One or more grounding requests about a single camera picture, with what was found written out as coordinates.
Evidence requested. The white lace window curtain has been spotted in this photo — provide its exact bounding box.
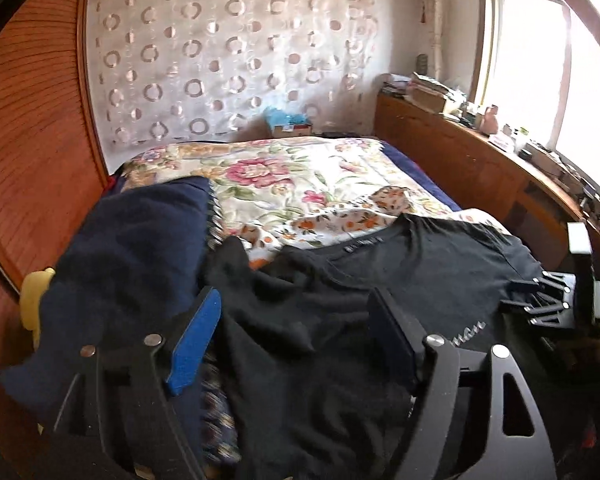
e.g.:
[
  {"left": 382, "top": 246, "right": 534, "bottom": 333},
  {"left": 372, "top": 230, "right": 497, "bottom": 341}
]
[{"left": 422, "top": 0, "right": 455, "bottom": 77}]

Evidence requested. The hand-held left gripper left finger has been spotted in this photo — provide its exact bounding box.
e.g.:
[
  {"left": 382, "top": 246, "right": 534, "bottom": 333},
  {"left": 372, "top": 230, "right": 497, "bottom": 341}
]
[{"left": 50, "top": 286, "right": 223, "bottom": 480}]

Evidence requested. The row of small windowsill items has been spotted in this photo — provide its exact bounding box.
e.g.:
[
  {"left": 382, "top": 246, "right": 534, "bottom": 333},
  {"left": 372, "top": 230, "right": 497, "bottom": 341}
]
[{"left": 500, "top": 122, "right": 600, "bottom": 235}]

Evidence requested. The sheer circle pattern curtain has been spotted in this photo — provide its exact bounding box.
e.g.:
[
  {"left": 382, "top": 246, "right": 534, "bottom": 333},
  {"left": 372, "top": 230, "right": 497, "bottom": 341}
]
[{"left": 87, "top": 0, "right": 383, "bottom": 150}]

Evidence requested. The black t-shirt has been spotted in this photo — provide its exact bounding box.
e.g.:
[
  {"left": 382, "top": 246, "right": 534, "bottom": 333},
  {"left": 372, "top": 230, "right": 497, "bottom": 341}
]
[{"left": 202, "top": 212, "right": 588, "bottom": 480}]

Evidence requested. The blue plastic bag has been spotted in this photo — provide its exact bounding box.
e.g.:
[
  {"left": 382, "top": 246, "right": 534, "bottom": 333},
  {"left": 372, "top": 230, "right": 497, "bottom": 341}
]
[{"left": 264, "top": 106, "right": 311, "bottom": 128}]

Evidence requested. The yellow cloth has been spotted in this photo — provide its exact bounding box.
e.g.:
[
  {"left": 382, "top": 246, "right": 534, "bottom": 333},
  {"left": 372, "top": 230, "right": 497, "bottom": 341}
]
[{"left": 20, "top": 269, "right": 56, "bottom": 348}]

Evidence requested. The orange fruit print bedsheet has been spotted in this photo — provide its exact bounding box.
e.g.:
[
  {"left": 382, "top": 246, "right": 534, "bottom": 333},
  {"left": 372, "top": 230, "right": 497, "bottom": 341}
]
[{"left": 240, "top": 185, "right": 511, "bottom": 272}]

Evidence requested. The navy blue folded garment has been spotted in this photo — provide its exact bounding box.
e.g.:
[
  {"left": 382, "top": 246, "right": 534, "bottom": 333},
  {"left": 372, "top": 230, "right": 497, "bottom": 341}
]
[{"left": 0, "top": 176, "right": 217, "bottom": 461}]

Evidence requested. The pink figurine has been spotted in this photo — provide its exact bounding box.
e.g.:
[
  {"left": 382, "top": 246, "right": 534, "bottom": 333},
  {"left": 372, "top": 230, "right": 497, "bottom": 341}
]
[{"left": 480, "top": 105, "right": 501, "bottom": 135}]

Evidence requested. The blue blanket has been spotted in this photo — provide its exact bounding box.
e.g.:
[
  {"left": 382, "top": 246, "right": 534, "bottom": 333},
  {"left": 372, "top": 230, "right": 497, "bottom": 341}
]
[{"left": 382, "top": 141, "right": 462, "bottom": 212}]

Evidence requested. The floral quilt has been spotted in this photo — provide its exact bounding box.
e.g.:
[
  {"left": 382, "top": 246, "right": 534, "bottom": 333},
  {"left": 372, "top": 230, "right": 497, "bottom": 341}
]
[{"left": 115, "top": 137, "right": 461, "bottom": 261}]

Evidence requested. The pile of books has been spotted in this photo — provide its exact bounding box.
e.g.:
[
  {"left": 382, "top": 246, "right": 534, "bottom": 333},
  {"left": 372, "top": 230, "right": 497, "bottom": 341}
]
[{"left": 380, "top": 72, "right": 465, "bottom": 114}]

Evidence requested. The wooden slatted headboard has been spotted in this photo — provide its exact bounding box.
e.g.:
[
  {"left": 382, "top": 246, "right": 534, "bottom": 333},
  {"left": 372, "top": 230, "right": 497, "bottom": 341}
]
[{"left": 0, "top": 0, "right": 115, "bottom": 296}]

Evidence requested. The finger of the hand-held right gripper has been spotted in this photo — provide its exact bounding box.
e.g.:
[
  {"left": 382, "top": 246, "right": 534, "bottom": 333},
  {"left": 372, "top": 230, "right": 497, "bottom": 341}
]
[
  {"left": 511, "top": 271, "right": 570, "bottom": 298},
  {"left": 500, "top": 296, "right": 575, "bottom": 331}
]

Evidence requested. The wooden cabinet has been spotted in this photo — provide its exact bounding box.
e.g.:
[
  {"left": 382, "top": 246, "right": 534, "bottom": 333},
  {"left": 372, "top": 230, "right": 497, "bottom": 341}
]
[{"left": 374, "top": 91, "right": 600, "bottom": 273}]

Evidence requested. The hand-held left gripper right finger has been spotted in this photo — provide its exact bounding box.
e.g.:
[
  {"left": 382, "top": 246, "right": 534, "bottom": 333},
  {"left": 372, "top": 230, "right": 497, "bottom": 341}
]
[{"left": 367, "top": 287, "right": 556, "bottom": 480}]

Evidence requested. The window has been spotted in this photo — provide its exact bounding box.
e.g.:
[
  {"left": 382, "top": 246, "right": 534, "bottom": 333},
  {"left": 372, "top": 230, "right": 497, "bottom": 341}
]
[{"left": 472, "top": 0, "right": 600, "bottom": 197}]

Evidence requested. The cardboard box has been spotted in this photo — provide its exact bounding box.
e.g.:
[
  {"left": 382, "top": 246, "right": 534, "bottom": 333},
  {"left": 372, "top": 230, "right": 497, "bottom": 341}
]
[{"left": 270, "top": 122, "right": 315, "bottom": 139}]

